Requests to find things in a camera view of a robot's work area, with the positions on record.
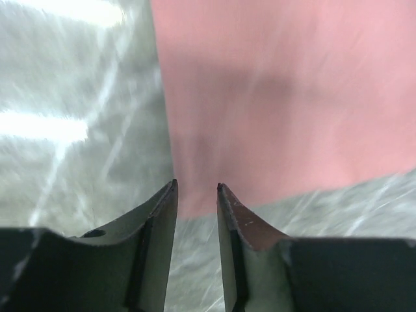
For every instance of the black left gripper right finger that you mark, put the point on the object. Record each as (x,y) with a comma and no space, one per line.
(264,269)

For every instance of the pink graphic t-shirt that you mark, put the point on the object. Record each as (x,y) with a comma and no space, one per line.
(279,98)

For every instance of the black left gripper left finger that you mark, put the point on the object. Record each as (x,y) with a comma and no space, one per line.
(120,266)

